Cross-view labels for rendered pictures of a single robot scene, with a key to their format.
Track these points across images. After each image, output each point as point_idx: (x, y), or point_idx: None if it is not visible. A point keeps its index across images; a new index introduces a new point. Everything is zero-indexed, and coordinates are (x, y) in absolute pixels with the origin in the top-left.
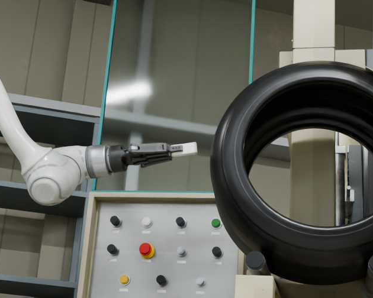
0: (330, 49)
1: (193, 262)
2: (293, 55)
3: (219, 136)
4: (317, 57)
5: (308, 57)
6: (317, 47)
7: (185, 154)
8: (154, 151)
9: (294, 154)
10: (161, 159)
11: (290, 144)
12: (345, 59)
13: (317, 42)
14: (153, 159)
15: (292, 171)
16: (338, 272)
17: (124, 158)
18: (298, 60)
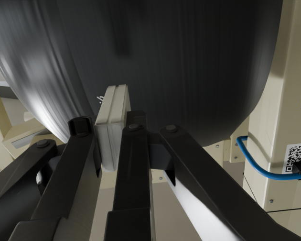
0: (244, 173)
1: None
2: (263, 203)
3: (5, 67)
4: (251, 177)
5: (255, 186)
6: (249, 187)
7: (104, 100)
8: None
9: (283, 55)
10: (177, 163)
11: (286, 77)
12: None
13: (249, 193)
14: (120, 189)
15: (290, 22)
16: None
17: None
18: (260, 192)
